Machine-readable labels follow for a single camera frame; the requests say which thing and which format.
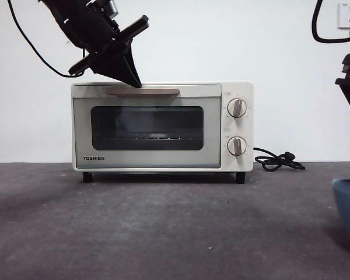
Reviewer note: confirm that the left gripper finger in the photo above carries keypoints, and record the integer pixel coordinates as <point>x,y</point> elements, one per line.
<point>129,62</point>
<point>111,67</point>

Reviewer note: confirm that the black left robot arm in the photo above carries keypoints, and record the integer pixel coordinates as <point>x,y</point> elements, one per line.
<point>64,8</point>

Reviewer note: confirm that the cream toaster oven housing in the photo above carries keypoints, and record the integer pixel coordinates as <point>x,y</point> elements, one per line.
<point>250,128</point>

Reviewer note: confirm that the cream oven knob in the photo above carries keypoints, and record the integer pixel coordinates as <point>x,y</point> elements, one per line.
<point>237,146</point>
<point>237,107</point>

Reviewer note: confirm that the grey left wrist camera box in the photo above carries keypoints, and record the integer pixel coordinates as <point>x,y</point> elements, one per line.
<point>111,7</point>

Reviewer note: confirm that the white wall socket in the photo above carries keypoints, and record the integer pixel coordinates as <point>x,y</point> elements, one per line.
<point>345,20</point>

